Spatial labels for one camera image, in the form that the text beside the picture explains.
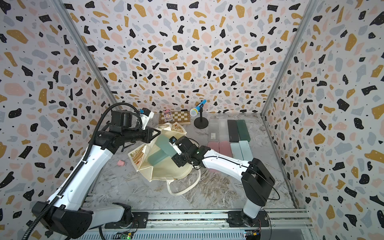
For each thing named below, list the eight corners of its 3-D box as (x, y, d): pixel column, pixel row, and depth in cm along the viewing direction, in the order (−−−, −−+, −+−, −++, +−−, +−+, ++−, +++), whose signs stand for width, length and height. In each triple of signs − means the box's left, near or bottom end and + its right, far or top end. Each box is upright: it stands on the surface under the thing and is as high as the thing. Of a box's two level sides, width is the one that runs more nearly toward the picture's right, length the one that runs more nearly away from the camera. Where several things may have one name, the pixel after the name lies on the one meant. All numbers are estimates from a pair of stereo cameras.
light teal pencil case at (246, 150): (243, 161, 98) (244, 158, 95) (239, 143, 107) (240, 140, 104) (252, 161, 98) (253, 158, 95) (247, 143, 107) (249, 140, 104)
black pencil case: (229, 142, 108) (230, 140, 106) (226, 122, 120) (227, 119, 118) (239, 142, 108) (240, 140, 106) (235, 122, 120) (236, 119, 118)
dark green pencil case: (239, 141, 108) (240, 139, 106) (236, 121, 120) (236, 119, 119) (250, 141, 108) (250, 139, 107) (245, 121, 121) (245, 119, 119)
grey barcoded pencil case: (208, 141, 108) (208, 139, 106) (207, 121, 121) (207, 118, 119) (219, 141, 108) (220, 139, 106) (217, 121, 121) (218, 118, 119)
